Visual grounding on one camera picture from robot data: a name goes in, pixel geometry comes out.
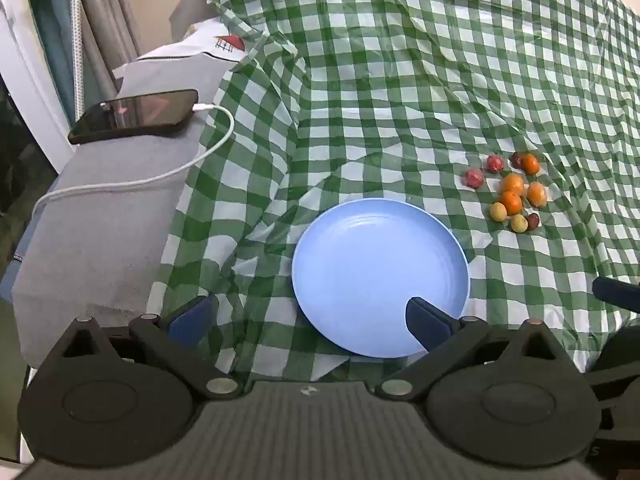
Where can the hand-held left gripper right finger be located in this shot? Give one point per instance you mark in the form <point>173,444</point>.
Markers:
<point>425,324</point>

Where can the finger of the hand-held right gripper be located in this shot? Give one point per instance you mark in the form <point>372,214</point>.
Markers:
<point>617,291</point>

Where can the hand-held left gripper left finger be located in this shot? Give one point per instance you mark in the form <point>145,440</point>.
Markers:
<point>192,321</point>

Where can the blue plate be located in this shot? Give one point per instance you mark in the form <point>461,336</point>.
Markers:
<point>370,260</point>

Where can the dark red jujube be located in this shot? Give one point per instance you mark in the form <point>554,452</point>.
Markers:
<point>534,220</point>
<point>516,159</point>

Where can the small orange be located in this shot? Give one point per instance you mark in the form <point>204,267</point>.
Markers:
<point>513,183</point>
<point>536,193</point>
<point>511,202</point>
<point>530,164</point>

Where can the yellow longan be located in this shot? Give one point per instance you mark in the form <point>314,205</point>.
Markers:
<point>498,211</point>
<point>518,223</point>

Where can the red lychee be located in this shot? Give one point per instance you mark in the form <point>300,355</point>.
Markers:
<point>474,178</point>
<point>495,163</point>

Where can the grey sofa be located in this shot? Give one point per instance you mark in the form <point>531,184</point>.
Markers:
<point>100,240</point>

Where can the black smartphone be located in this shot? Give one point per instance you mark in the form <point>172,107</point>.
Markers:
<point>135,112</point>

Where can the green checked tablecloth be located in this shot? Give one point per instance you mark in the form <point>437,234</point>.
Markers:
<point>400,85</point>

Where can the white printed pillow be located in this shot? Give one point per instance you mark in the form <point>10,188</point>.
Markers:
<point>210,35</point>

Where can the grey curtain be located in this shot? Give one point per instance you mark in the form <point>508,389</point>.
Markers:
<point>107,10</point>

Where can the teal curtain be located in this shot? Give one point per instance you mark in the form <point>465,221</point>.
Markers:
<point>47,20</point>

